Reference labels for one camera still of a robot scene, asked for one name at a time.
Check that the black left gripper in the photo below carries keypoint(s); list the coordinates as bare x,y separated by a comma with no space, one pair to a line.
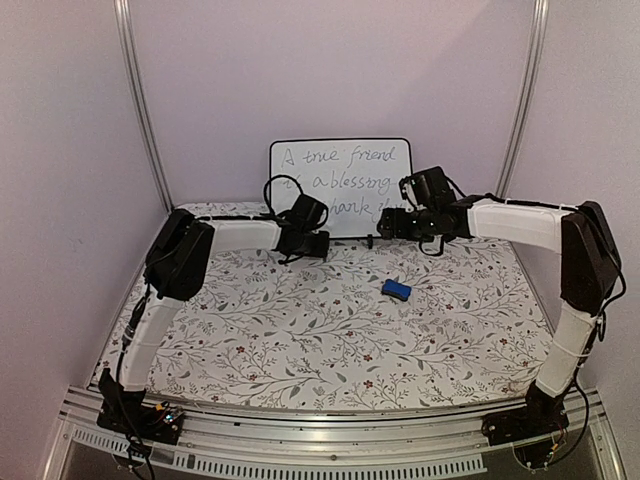
323,250

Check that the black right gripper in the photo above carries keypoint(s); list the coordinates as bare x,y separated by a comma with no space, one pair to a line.
395,227

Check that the white whiteboard black frame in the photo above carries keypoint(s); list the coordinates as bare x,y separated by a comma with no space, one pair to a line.
356,178

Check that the blue whiteboard eraser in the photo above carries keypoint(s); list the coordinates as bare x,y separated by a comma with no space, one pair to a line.
396,290

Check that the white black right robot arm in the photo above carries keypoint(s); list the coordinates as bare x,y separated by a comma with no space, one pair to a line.
589,261

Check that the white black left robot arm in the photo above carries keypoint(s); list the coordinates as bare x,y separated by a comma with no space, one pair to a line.
176,268

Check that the floral patterned table mat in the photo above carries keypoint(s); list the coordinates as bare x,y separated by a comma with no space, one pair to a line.
318,334

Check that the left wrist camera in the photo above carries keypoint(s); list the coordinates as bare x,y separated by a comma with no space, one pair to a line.
308,213

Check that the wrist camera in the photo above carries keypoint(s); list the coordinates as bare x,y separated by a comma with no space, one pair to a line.
308,213
427,189

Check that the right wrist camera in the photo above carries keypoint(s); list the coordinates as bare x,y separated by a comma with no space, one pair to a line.
427,189

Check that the right aluminium corner post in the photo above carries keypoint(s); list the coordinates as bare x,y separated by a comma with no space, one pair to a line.
534,53

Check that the aluminium corner post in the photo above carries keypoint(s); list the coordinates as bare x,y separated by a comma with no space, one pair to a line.
123,17
534,53

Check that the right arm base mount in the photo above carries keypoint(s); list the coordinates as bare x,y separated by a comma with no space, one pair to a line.
540,425

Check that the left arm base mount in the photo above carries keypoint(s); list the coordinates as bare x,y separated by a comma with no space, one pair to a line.
124,412

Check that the left aluminium corner post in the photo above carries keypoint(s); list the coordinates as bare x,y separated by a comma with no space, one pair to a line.
123,17

